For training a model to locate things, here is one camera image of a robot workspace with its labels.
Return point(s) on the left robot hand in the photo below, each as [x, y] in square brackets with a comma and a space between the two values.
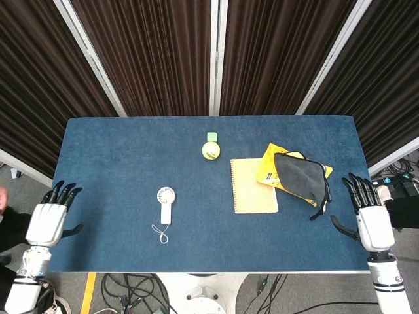
[46, 222]

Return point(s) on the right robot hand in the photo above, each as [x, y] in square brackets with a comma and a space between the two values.
[374, 229]

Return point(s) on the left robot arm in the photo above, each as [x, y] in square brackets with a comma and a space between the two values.
[23, 288]

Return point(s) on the bystander black sleeve forearm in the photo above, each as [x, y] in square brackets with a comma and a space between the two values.
[404, 211]

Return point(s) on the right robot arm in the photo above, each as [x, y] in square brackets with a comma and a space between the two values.
[388, 284]

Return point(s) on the bystander dark clothing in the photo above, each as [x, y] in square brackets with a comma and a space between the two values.
[13, 229]

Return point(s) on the yellow floor tape strip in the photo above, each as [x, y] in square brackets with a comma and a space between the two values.
[88, 294]

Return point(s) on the dark grey cloth pouch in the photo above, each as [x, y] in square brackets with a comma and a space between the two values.
[298, 176]

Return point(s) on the blue fabric table cover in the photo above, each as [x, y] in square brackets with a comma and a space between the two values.
[131, 163]

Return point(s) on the yellow plastic snack bag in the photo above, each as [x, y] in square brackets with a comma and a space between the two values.
[266, 167]

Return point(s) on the yellow spiral notebook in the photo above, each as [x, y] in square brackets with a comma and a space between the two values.
[248, 189]

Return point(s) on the brown pleated curtain panel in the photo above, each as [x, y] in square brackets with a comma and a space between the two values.
[386, 81]
[278, 59]
[39, 81]
[154, 59]

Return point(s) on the small green block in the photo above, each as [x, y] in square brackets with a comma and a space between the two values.
[212, 136]

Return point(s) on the white partition bottom rail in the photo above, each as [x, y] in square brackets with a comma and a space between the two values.
[396, 153]
[23, 168]

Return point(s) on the white partition post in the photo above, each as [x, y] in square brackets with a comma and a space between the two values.
[217, 65]
[95, 62]
[330, 62]

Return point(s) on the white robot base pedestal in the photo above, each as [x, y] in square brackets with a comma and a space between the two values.
[203, 294]

